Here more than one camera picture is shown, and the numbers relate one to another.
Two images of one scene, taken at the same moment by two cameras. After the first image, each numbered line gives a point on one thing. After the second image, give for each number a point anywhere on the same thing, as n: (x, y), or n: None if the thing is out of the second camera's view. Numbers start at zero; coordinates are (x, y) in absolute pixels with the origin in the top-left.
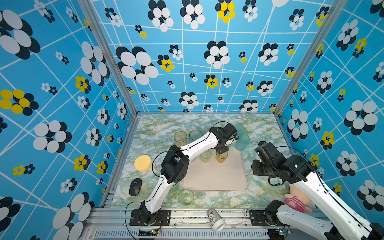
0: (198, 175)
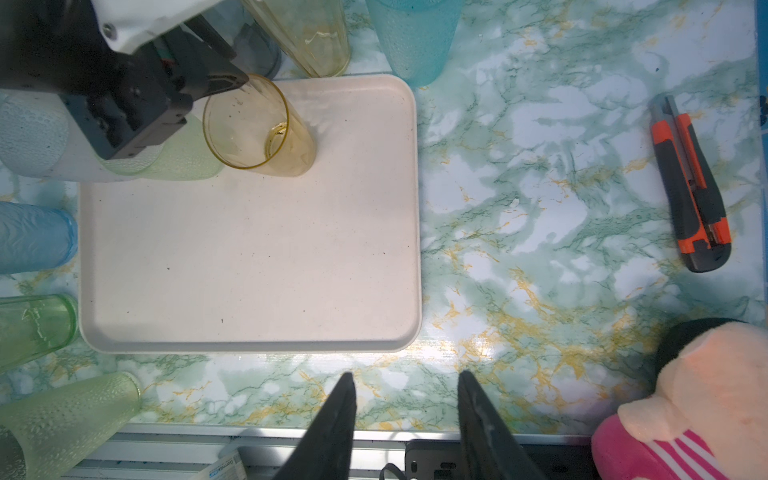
0: (327, 261)
